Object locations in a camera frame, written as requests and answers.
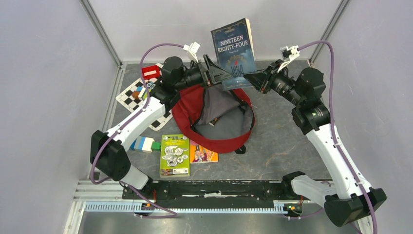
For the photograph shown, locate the red backpack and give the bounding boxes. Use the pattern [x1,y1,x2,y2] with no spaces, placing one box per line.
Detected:
[171,85,255,154]

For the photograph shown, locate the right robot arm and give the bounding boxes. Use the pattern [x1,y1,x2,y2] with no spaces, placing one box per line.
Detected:
[244,60,387,227]

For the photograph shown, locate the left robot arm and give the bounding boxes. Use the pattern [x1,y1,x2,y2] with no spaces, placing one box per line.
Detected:
[90,55,233,199]

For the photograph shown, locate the blue nineteen eighty-four book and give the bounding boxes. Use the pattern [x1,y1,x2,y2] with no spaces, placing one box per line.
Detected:
[211,18,257,90]

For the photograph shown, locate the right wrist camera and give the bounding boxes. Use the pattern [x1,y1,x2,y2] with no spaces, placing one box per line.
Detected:
[278,45,300,73]

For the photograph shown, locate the orange Roald Dahl book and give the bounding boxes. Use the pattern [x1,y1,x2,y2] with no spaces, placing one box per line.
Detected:
[189,140,219,164]

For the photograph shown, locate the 169-storey treehouse book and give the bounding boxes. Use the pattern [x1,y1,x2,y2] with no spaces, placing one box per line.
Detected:
[209,117,221,126]

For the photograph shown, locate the green treehouse book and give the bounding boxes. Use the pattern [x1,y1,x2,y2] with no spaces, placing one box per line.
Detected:
[159,134,190,178]

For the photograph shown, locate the black white chess mat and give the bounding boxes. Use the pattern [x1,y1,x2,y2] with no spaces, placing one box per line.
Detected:
[115,78,172,131]

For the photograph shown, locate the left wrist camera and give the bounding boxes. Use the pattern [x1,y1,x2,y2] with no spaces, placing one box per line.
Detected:
[183,41,200,63]

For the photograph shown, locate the colourful toy block cluster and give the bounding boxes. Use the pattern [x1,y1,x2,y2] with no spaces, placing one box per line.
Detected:
[131,80,155,101]

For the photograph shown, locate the red plastic box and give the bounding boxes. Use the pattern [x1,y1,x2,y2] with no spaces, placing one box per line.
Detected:
[141,65,161,80]

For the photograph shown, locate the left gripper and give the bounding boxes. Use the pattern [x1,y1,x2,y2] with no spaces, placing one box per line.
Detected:
[175,54,233,91]

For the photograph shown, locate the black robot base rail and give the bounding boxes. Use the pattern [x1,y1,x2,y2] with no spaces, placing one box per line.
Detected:
[122,180,308,209]

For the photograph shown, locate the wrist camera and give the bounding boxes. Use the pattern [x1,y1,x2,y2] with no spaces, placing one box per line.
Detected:
[183,41,200,63]
[278,45,300,73]

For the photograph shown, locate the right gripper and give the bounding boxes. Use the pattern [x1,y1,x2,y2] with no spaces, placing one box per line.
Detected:
[244,58,305,106]

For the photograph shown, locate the toy block train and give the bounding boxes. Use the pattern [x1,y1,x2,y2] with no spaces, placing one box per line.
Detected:
[130,136,161,153]

